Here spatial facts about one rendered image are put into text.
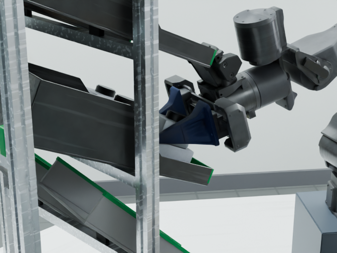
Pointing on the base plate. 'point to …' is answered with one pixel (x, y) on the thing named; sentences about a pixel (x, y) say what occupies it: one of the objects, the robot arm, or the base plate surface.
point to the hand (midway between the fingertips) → (172, 124)
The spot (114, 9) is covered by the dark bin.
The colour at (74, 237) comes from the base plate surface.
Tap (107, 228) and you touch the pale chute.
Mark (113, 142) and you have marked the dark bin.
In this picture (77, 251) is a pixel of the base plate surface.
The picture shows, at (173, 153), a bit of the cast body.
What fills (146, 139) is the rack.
